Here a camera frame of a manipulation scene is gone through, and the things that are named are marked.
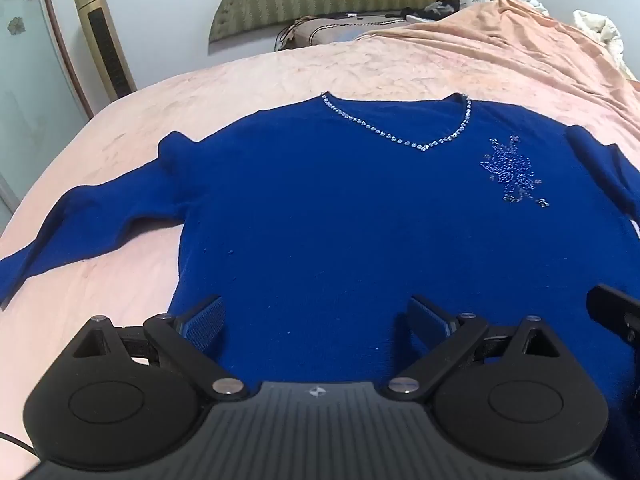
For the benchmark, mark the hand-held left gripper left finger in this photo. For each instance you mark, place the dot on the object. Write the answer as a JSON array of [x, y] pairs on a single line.
[[202, 326]]

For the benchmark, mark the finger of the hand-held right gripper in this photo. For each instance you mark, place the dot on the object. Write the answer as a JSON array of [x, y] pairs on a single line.
[[607, 307]]

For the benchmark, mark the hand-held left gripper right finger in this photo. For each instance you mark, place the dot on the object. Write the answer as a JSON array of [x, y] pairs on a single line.
[[425, 318]]

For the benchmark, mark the blue beaded sweater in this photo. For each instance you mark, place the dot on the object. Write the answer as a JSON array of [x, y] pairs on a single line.
[[350, 230]]

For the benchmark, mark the black clothes pile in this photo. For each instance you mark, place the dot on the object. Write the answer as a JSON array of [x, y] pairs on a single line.
[[437, 9]]

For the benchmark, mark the pink floral bed blanket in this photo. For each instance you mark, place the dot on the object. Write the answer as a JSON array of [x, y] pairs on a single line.
[[165, 105]]

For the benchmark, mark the orange bed sheet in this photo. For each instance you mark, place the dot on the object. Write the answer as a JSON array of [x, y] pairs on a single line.
[[525, 45]]

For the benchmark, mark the cream crumpled cloth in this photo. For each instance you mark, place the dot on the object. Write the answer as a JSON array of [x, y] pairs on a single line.
[[600, 27]]

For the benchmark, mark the frosted glass wardrobe door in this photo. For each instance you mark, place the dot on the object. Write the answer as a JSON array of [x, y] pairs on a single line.
[[30, 85]]

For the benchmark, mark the brown pillow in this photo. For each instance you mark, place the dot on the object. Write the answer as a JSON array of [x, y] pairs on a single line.
[[325, 32]]

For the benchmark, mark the gold tower fan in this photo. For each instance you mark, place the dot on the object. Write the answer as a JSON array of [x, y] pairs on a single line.
[[102, 40]]

